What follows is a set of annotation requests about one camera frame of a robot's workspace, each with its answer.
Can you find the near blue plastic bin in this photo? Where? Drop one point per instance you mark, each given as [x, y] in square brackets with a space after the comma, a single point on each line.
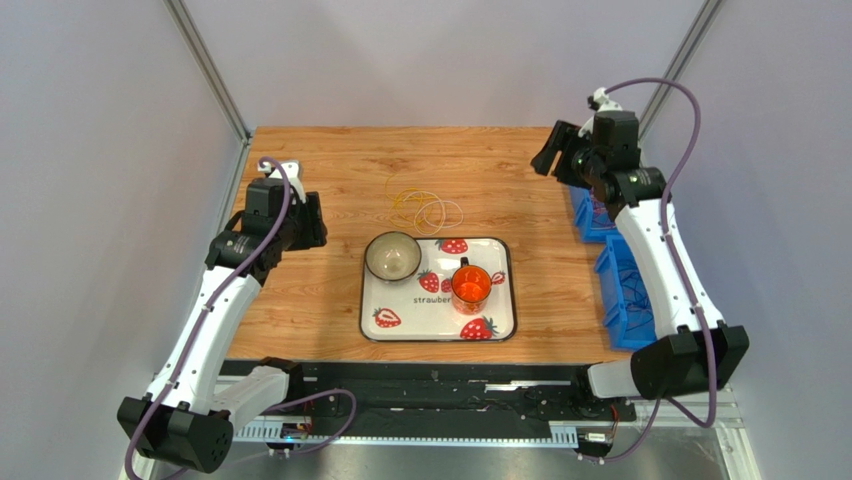
[628, 316]

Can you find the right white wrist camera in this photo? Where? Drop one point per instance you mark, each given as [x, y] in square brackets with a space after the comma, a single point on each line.
[598, 102]

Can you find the orange transparent mug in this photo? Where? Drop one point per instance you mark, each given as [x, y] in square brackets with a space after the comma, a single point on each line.
[471, 286]

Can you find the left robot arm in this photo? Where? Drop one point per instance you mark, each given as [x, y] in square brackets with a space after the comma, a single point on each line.
[206, 333]

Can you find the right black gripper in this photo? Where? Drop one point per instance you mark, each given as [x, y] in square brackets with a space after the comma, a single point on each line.
[564, 158]

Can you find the beige ceramic bowl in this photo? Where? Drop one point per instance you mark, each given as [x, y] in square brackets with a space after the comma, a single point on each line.
[393, 256]

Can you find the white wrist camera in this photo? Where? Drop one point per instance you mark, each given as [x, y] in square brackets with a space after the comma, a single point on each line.
[289, 169]
[598, 102]

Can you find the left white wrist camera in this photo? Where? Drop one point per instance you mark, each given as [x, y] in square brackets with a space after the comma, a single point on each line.
[289, 169]

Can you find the far blue plastic bin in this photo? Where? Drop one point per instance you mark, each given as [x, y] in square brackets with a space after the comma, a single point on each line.
[591, 217]

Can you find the blue plastic bin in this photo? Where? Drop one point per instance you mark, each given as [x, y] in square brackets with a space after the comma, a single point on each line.
[628, 316]
[591, 217]

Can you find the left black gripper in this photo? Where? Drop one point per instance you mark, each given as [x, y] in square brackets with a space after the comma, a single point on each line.
[315, 230]

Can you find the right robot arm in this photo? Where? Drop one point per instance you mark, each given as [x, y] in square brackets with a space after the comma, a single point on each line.
[696, 351]

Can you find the white strawberry tray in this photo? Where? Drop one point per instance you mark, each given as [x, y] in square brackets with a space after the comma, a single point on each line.
[420, 308]

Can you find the aluminium frame rail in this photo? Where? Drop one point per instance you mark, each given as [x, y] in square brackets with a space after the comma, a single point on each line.
[285, 432]

